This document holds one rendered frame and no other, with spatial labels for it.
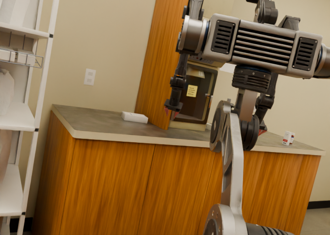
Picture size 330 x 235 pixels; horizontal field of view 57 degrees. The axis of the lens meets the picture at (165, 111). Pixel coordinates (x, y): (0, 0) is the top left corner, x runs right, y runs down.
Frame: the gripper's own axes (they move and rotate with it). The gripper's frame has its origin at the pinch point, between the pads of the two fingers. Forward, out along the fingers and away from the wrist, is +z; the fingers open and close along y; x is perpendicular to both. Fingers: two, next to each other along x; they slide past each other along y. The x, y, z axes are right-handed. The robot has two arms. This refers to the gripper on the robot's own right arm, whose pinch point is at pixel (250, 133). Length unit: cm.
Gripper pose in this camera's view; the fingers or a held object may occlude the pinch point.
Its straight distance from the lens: 190.4
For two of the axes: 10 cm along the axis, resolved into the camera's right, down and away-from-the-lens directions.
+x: -0.6, 6.1, -7.9
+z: -1.7, 7.7, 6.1
